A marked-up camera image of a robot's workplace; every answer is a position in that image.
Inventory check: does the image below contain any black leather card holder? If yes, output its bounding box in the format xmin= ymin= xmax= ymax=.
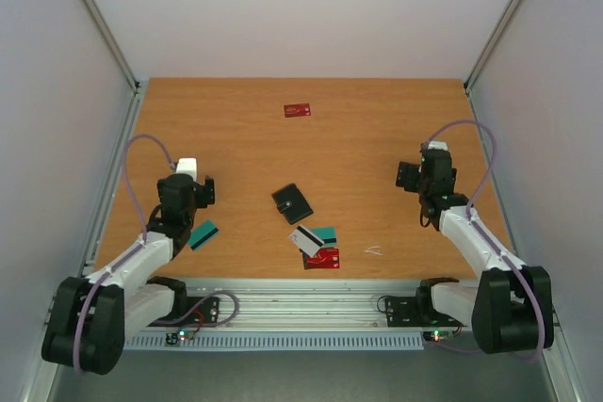
xmin=271 ymin=184 xmax=314 ymax=225

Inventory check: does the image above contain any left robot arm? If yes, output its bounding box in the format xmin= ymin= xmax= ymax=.
xmin=41 ymin=173 xmax=216 ymax=375

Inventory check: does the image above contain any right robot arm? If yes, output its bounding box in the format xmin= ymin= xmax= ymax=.
xmin=396 ymin=142 xmax=554 ymax=354

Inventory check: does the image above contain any teal card far left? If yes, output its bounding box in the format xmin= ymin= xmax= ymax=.
xmin=187 ymin=219 xmax=219 ymax=250

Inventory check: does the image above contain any large teal card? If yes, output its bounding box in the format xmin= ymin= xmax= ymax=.
xmin=310 ymin=226 xmax=337 ymax=248

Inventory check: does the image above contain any red card in pile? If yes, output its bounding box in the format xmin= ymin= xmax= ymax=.
xmin=302 ymin=248 xmax=340 ymax=270

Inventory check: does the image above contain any white card with black stripe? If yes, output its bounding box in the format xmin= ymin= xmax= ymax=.
xmin=289 ymin=225 xmax=325 ymax=257

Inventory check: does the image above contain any lone red card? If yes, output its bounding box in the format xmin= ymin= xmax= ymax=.
xmin=284 ymin=104 xmax=311 ymax=118

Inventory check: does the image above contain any left controller board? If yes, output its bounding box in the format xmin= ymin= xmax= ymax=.
xmin=164 ymin=330 xmax=196 ymax=346

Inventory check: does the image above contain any controller board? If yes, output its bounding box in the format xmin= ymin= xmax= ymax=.
xmin=423 ymin=330 xmax=457 ymax=343
xmin=164 ymin=330 xmax=196 ymax=346

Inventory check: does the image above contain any right controller board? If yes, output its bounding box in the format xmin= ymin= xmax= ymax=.
xmin=423 ymin=330 xmax=457 ymax=343

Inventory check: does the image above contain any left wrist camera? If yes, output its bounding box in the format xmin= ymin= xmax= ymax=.
xmin=174 ymin=157 xmax=198 ymax=182

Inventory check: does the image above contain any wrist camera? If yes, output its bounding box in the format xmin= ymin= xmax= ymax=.
xmin=174 ymin=157 xmax=198 ymax=182
xmin=421 ymin=140 xmax=448 ymax=152

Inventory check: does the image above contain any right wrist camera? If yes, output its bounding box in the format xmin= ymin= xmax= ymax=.
xmin=421 ymin=140 xmax=448 ymax=152

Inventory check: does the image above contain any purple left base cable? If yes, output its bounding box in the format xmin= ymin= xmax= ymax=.
xmin=155 ymin=291 xmax=240 ymax=328

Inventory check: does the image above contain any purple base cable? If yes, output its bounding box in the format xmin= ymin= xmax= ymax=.
xmin=432 ymin=340 xmax=486 ymax=356
xmin=155 ymin=291 xmax=240 ymax=328

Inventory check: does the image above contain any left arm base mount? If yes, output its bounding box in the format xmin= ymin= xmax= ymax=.
xmin=147 ymin=277 xmax=220 ymax=327

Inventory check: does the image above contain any aluminium front rail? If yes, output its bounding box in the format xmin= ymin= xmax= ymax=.
xmin=126 ymin=279 xmax=458 ymax=342

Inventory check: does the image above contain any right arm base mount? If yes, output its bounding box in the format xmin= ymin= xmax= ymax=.
xmin=377 ymin=277 xmax=462 ymax=329

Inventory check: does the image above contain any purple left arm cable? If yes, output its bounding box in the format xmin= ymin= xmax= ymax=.
xmin=73 ymin=134 xmax=175 ymax=373

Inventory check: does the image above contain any white slotted cable duct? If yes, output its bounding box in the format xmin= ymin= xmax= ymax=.
xmin=124 ymin=331 xmax=424 ymax=352

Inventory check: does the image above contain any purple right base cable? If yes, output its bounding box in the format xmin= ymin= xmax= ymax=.
xmin=432 ymin=340 xmax=486 ymax=356

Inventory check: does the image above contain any right rear aluminium post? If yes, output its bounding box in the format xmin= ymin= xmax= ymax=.
xmin=464 ymin=0 xmax=525 ymax=94

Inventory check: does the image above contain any aluminium post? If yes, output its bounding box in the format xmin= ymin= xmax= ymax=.
xmin=80 ymin=0 xmax=139 ymax=92
xmin=464 ymin=0 xmax=525 ymax=94

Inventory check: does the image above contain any left rear aluminium post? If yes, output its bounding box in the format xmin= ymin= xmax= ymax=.
xmin=80 ymin=0 xmax=139 ymax=92

